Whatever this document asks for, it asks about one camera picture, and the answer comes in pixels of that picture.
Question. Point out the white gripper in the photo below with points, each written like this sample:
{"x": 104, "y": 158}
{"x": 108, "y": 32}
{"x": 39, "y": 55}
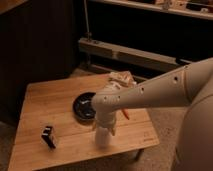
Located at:
{"x": 105, "y": 120}

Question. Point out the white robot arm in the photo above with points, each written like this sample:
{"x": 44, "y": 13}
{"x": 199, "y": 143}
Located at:
{"x": 191, "y": 86}

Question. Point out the orange carrot toy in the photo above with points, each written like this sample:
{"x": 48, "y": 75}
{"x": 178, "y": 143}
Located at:
{"x": 125, "y": 113}

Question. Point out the black bowl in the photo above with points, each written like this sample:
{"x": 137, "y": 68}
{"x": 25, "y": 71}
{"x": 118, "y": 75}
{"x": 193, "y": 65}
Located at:
{"x": 82, "y": 107}

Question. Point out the wooden table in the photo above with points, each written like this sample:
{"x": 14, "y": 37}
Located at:
{"x": 50, "y": 104}

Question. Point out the metal pole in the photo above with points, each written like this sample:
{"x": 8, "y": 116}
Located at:
{"x": 88, "y": 33}

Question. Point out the white shelf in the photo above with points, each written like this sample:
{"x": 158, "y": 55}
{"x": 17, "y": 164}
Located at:
{"x": 156, "y": 8}

